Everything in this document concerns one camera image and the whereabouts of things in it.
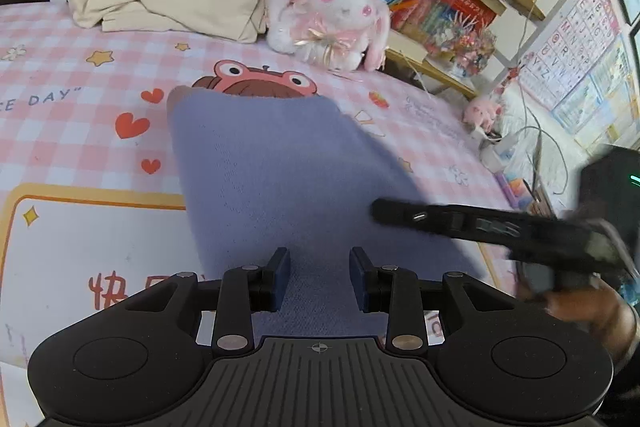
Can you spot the white knit cloth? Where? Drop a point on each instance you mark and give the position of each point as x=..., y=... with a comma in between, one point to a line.
x=525, y=132

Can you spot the purple and brown knit sweater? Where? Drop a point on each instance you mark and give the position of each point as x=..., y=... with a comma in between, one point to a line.
x=280, y=177

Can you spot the red boxed book set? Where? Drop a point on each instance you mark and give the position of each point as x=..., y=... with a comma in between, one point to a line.
x=445, y=12

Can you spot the small pink pig plush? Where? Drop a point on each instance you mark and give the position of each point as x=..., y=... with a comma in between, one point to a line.
x=482, y=112

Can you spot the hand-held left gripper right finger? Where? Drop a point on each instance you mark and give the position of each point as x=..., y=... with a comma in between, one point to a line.
x=360, y=279

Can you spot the person's right forearm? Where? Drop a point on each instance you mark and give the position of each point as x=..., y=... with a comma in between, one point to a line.
x=627, y=362

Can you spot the pink checked desk mat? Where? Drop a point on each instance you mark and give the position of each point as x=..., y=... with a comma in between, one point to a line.
x=75, y=122

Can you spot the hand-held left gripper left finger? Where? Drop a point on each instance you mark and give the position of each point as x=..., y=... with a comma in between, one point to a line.
x=282, y=279

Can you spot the person's right hand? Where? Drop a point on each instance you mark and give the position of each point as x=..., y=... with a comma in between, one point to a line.
x=590, y=312

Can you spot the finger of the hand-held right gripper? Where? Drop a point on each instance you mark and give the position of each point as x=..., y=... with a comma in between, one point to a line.
x=440, y=219

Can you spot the alphabet wall poster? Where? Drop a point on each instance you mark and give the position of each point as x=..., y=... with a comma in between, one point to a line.
x=575, y=42

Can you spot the colourful chart wall poster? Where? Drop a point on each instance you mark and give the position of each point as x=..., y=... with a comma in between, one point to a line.
x=605, y=102

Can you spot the colourful bead tree ornament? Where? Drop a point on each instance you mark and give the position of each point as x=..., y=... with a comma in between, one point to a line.
x=470, y=49

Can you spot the white power charger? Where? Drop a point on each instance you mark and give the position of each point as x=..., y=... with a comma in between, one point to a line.
x=497, y=154

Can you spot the white pink plush bunny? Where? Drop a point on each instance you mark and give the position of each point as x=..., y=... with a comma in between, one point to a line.
x=330, y=17

